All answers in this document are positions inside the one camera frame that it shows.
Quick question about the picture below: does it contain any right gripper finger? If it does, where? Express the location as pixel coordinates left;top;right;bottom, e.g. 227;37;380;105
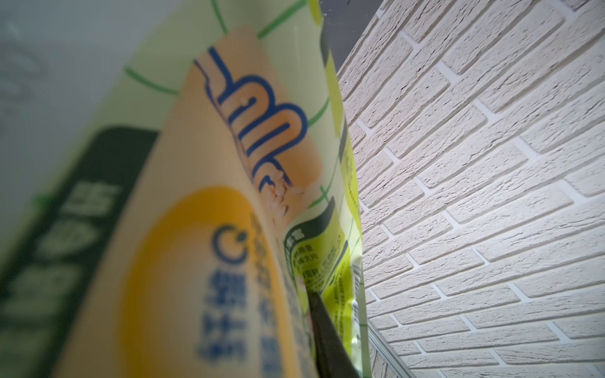
308;292;359;378

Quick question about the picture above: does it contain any green oats bag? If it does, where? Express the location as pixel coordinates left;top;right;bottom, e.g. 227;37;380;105
1;1;371;377

